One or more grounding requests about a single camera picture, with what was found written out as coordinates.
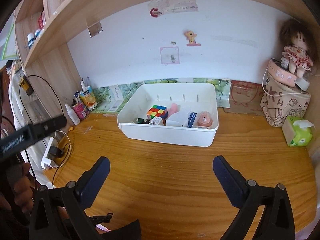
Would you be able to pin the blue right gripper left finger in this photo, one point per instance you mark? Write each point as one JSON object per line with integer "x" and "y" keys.
{"x": 92, "y": 181}

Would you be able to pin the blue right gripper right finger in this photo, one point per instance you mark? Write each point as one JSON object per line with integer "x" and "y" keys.
{"x": 231, "y": 180}

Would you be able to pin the pink correction tape dispenser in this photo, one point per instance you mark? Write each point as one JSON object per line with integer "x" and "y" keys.
{"x": 205, "y": 119}

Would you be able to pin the blue floss pick box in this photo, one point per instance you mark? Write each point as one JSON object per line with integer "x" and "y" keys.
{"x": 191, "y": 119}

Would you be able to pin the green gold perfume bottle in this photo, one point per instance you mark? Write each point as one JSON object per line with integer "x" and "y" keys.
{"x": 142, "y": 121}

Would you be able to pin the white plastic scoop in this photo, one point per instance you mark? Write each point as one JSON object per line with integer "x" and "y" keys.
{"x": 178, "y": 119}

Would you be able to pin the pink hair roller clip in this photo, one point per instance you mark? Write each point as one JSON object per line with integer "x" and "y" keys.
{"x": 174, "y": 108}

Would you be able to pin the multicolour puzzle cube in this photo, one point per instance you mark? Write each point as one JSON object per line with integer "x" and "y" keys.
{"x": 157, "y": 111}

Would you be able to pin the white power adapter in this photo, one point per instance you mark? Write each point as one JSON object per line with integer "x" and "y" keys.
{"x": 157, "y": 121}

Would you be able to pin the person's left hand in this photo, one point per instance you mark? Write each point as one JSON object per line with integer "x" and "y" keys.
{"x": 22, "y": 190}

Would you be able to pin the white power strip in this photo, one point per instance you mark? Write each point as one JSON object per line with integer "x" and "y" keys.
{"x": 51, "y": 153}

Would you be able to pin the yellow device on shelf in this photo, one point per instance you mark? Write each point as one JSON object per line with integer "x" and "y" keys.
{"x": 26, "y": 86}

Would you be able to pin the white spray bottle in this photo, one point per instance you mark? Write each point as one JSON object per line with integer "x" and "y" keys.
{"x": 72, "y": 114}

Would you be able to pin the pink pen cup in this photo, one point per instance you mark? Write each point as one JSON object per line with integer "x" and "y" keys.
{"x": 81, "y": 110}

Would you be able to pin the green tissue pack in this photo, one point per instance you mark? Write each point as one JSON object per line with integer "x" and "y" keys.
{"x": 297, "y": 131}

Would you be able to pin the white plastic storage bin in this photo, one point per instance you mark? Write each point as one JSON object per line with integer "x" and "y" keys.
{"x": 193, "y": 97}

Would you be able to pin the brown cartoon cardboard sheet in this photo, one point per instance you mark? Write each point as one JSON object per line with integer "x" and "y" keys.
{"x": 245, "y": 98}

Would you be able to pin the orange juice carton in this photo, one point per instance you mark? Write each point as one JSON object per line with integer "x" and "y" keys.
{"x": 88, "y": 98}

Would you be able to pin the green leaf poster sheet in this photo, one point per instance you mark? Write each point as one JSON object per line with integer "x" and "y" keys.
{"x": 111, "y": 99}

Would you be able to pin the beige printed tote bag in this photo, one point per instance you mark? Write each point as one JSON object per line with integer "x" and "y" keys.
{"x": 280, "y": 101}

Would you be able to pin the pink pouch on bag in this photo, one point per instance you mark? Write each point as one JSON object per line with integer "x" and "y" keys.
{"x": 280, "y": 74}

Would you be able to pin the wooden shelf unit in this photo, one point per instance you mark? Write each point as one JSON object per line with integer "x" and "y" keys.
{"x": 115, "y": 42}

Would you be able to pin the brown-haired rag doll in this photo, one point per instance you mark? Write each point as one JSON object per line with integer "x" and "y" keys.
{"x": 299, "y": 47}

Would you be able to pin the pink square wall sticker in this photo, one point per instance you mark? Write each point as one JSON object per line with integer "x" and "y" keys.
{"x": 170, "y": 55}

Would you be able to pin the yellow pony wall sticker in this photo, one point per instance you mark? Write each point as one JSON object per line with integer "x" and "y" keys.
{"x": 190, "y": 36}

